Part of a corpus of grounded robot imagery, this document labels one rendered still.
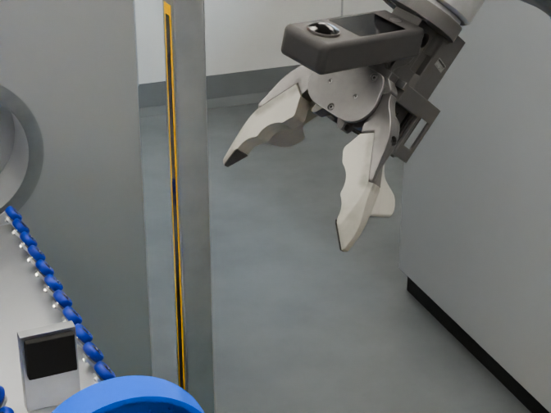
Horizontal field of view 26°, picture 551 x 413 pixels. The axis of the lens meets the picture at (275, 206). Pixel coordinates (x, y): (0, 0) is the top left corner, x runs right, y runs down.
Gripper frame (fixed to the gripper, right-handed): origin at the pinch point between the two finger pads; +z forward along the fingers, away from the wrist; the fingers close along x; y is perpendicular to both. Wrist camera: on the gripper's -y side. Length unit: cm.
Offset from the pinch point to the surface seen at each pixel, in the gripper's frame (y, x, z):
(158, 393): 54, 42, 36
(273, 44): 397, 377, -34
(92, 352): 90, 89, 51
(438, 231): 278, 155, -2
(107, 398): 49, 45, 40
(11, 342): 89, 108, 61
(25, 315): 96, 115, 58
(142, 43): 340, 400, 3
